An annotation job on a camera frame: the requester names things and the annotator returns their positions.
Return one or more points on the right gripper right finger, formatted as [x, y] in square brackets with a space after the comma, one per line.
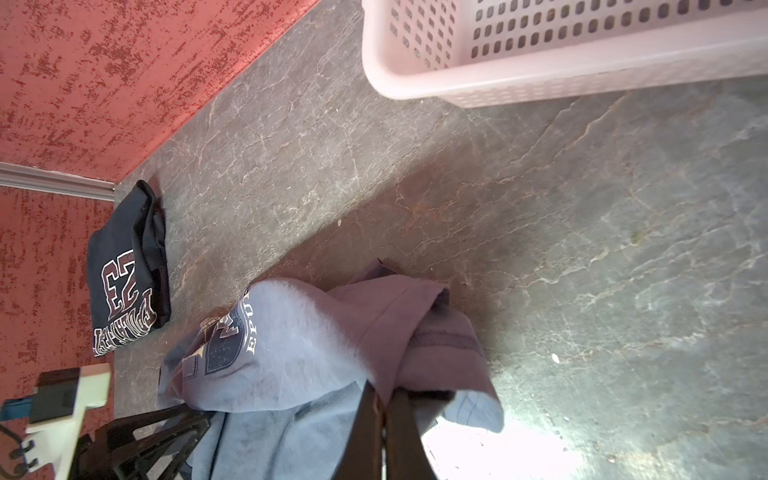
[405, 455]

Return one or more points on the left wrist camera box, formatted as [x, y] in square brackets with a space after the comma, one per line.
[44, 428]

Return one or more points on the white plastic laundry basket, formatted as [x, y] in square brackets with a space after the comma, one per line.
[482, 53]

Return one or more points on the navy tank top red trim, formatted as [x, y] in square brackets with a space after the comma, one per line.
[127, 272]

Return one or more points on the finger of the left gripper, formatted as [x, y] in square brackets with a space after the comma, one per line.
[124, 429]
[135, 459]

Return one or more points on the left aluminium corner post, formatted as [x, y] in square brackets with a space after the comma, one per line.
[39, 180]

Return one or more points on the grey blue tank top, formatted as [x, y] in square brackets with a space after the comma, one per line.
[284, 370]

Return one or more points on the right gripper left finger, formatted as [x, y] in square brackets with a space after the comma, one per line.
[362, 457]

